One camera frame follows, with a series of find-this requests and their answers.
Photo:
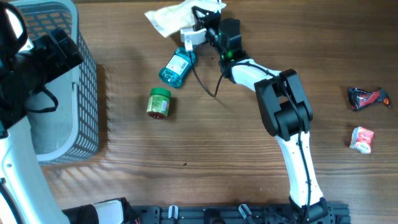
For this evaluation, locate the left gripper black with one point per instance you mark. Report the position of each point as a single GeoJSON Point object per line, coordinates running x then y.
{"type": "Point", "coordinates": [46, 45]}

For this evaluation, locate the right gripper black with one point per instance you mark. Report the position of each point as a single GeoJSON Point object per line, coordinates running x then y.
{"type": "Point", "coordinates": [203, 22]}

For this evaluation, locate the white brown snack pouch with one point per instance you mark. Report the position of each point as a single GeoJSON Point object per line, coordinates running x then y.
{"type": "Point", "coordinates": [169, 20]}

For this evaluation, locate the blue mouthwash bottle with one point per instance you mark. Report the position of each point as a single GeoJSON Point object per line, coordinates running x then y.
{"type": "Point", "coordinates": [178, 67]}

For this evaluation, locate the green lid spice jar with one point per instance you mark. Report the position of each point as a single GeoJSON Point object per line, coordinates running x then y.
{"type": "Point", "coordinates": [159, 102]}

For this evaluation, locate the red black small packet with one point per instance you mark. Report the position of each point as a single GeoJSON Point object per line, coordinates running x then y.
{"type": "Point", "coordinates": [360, 99]}

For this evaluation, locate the red white small box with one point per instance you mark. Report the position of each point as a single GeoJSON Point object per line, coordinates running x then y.
{"type": "Point", "coordinates": [361, 140]}

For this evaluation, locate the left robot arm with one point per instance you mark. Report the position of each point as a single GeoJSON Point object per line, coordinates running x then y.
{"type": "Point", "coordinates": [24, 188]}

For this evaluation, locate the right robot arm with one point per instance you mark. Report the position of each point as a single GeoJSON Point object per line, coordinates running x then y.
{"type": "Point", "coordinates": [284, 108]}

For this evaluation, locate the grey plastic mesh basket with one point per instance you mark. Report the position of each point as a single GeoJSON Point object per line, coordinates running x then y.
{"type": "Point", "coordinates": [70, 133]}

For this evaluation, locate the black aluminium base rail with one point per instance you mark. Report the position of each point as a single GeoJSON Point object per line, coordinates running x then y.
{"type": "Point", "coordinates": [331, 213]}

